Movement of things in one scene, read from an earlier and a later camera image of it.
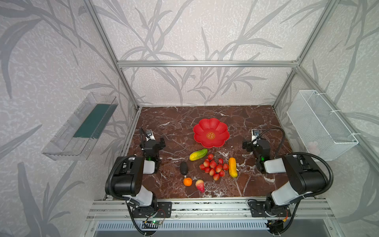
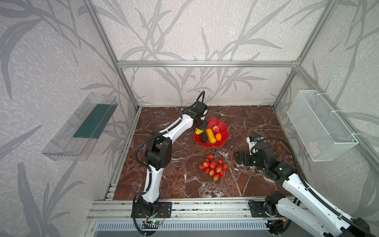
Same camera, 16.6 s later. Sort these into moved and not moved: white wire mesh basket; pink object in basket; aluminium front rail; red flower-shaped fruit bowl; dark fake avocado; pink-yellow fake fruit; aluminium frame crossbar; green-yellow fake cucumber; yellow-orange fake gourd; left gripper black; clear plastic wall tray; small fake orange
Moved: pink-yellow fake fruit; small fake orange; dark fake avocado; left gripper black; green-yellow fake cucumber; yellow-orange fake gourd
Not moved: red flower-shaped fruit bowl; white wire mesh basket; clear plastic wall tray; aluminium front rail; pink object in basket; aluminium frame crossbar
